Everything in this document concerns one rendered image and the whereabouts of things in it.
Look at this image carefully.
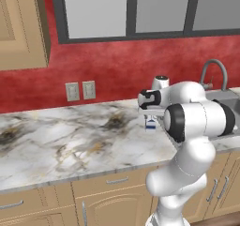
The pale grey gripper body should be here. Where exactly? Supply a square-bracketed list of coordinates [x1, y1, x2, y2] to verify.
[138, 107, 167, 117]

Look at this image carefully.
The white and blue milk carton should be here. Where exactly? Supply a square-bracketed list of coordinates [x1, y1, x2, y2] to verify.
[144, 116, 158, 133]

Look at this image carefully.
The grey curved sink tap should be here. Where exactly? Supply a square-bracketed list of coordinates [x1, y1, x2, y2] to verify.
[199, 58, 230, 92]

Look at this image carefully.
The beige drawer front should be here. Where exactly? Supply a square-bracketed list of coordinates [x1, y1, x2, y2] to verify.
[0, 185, 75, 213]
[70, 166, 158, 200]

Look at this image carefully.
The dark grey framed window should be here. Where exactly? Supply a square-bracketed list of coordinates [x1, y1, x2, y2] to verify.
[51, 0, 240, 45]

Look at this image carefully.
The beige cupboard door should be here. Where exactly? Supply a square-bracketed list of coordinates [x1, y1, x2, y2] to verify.
[182, 153, 233, 224]
[0, 203, 79, 226]
[204, 150, 240, 220]
[74, 186, 155, 226]

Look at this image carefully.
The grey wall socket plate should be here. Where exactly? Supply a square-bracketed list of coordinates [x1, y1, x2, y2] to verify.
[82, 80, 97, 100]
[65, 82, 81, 102]

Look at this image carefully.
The grey drawer handle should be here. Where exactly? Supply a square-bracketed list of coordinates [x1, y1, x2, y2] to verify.
[105, 176, 129, 186]
[0, 199, 25, 211]

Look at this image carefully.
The grey cupboard door handle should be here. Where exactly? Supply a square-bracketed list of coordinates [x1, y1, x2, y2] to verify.
[217, 175, 230, 201]
[205, 178, 219, 203]
[81, 201, 89, 226]

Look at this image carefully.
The beige wall cupboard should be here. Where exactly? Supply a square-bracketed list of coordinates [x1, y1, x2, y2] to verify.
[0, 0, 52, 72]

